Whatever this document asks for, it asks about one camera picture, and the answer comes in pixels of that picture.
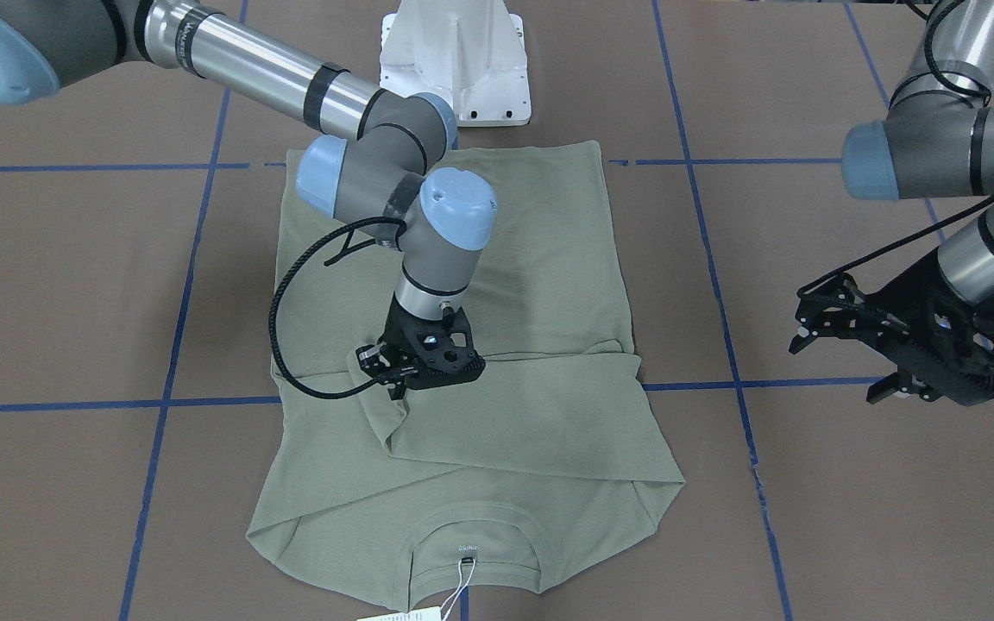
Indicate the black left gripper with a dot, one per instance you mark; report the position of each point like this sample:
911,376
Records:
918,299

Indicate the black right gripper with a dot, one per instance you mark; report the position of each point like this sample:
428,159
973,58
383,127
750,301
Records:
397,339

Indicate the olive green long-sleeve shirt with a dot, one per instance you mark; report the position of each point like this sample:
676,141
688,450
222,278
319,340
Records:
547,464

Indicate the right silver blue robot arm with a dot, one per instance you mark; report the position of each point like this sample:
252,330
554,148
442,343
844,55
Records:
374,167

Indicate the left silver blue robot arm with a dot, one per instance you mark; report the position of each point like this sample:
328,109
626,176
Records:
937,140

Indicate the white paper price tag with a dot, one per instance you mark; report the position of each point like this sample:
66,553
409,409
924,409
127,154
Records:
433,613

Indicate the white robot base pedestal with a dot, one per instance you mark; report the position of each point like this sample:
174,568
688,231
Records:
472,54

